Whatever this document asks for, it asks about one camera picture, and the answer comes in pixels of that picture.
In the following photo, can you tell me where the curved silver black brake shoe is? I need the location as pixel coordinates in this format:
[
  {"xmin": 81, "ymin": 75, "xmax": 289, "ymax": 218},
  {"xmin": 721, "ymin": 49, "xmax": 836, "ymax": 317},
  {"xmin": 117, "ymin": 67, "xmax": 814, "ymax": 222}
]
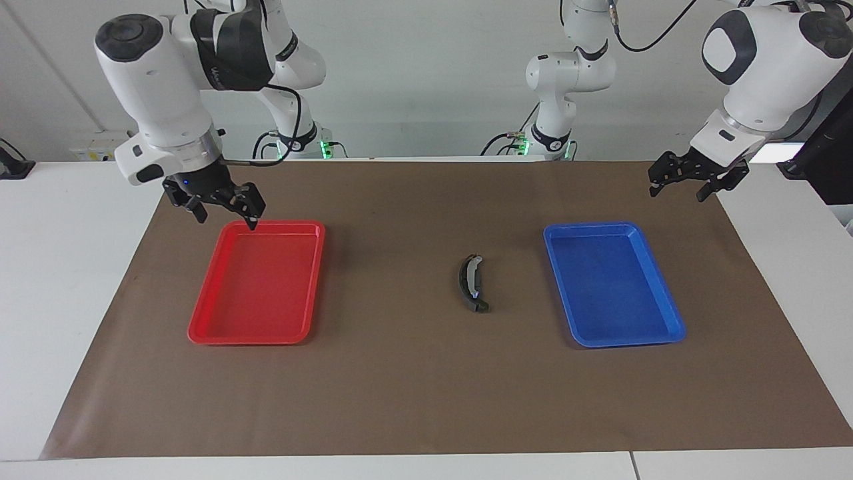
[{"xmin": 457, "ymin": 254, "xmax": 484, "ymax": 301}]

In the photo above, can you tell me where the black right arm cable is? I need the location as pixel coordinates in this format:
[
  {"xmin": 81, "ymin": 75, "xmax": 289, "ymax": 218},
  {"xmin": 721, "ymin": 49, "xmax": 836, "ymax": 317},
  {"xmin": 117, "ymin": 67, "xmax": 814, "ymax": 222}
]
[{"xmin": 220, "ymin": 80, "xmax": 304, "ymax": 167}]

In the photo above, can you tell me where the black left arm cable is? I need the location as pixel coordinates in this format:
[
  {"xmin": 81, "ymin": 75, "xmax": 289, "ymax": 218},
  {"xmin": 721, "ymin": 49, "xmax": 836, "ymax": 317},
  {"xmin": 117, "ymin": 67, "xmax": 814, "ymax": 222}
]
[{"xmin": 612, "ymin": 0, "xmax": 698, "ymax": 53}]

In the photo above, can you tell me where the black desk device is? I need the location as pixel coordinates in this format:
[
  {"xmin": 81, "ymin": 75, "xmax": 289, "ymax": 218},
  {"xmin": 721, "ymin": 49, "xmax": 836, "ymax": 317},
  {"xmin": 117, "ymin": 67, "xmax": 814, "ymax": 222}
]
[{"xmin": 0, "ymin": 139, "xmax": 36, "ymax": 181}]

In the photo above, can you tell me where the red plastic tray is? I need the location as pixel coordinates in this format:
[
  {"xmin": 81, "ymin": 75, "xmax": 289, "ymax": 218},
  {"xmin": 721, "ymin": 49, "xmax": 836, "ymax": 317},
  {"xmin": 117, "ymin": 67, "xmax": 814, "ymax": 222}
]
[{"xmin": 187, "ymin": 221, "xmax": 327, "ymax": 346}]

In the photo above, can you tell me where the blue plastic tray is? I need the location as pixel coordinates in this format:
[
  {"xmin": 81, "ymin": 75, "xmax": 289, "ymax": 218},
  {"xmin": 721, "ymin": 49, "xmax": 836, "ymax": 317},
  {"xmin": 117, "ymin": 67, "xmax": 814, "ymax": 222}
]
[{"xmin": 542, "ymin": 222, "xmax": 687, "ymax": 349}]

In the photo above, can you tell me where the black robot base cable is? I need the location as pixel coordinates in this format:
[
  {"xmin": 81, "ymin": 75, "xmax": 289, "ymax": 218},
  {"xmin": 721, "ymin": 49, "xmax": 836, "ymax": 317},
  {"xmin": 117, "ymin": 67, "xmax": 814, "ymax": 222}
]
[
  {"xmin": 252, "ymin": 130, "xmax": 281, "ymax": 161},
  {"xmin": 480, "ymin": 130, "xmax": 534, "ymax": 157}
]

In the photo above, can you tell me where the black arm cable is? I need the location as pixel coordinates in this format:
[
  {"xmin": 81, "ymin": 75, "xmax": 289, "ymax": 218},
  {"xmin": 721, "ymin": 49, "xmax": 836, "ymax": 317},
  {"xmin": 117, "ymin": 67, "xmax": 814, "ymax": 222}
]
[
  {"xmin": 220, "ymin": 80, "xmax": 304, "ymax": 167},
  {"xmin": 612, "ymin": 0, "xmax": 698, "ymax": 53}
]

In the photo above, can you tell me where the brown paper table mat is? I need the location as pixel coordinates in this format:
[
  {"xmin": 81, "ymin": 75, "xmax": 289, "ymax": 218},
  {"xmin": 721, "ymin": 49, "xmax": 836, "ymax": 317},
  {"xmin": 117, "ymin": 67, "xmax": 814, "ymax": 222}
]
[{"xmin": 39, "ymin": 160, "xmax": 853, "ymax": 461}]

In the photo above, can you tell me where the white wall socket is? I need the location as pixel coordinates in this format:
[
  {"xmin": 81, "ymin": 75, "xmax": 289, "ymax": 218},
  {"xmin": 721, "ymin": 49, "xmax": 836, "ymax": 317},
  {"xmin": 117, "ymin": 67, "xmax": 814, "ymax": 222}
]
[{"xmin": 70, "ymin": 130, "xmax": 131, "ymax": 164}]

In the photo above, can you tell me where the dark grey brake pad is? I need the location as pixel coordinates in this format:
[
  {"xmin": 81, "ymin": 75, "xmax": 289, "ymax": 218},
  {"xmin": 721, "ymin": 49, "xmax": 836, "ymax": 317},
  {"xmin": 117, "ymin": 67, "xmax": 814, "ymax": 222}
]
[{"xmin": 460, "ymin": 267, "xmax": 490, "ymax": 314}]

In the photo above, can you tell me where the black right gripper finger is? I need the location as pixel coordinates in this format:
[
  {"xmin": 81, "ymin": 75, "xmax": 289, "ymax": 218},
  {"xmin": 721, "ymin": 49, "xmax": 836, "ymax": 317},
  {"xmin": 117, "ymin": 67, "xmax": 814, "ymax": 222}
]
[
  {"xmin": 173, "ymin": 197, "xmax": 209, "ymax": 225},
  {"xmin": 230, "ymin": 181, "xmax": 267, "ymax": 232}
]

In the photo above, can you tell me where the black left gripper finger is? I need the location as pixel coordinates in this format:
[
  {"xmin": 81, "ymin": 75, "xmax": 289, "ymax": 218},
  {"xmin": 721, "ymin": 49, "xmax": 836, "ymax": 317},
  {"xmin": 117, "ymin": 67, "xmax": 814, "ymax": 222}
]
[
  {"xmin": 696, "ymin": 163, "xmax": 750, "ymax": 203},
  {"xmin": 648, "ymin": 152, "xmax": 680, "ymax": 198}
]

